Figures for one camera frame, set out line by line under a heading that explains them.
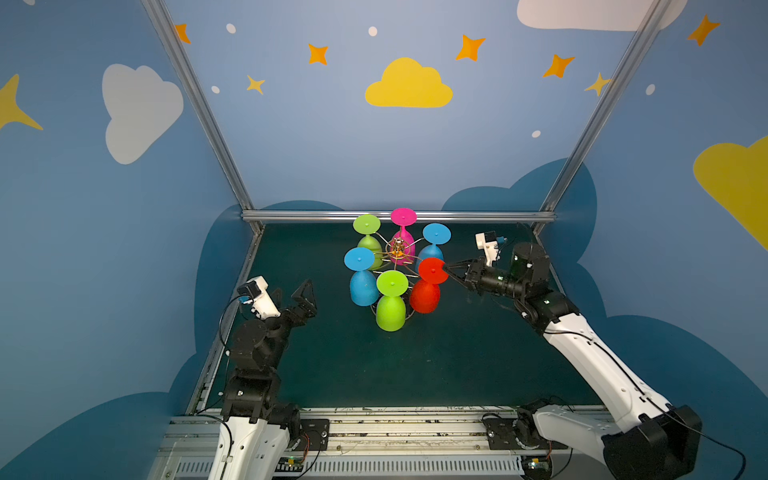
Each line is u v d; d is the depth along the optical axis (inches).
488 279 25.1
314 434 28.1
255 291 22.8
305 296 24.3
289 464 28.5
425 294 30.8
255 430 18.7
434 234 30.9
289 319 24.2
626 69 30.9
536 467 28.9
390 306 28.9
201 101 33.1
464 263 26.6
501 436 29.4
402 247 29.9
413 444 28.9
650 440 14.8
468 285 25.6
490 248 27.0
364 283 30.4
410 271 32.5
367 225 31.6
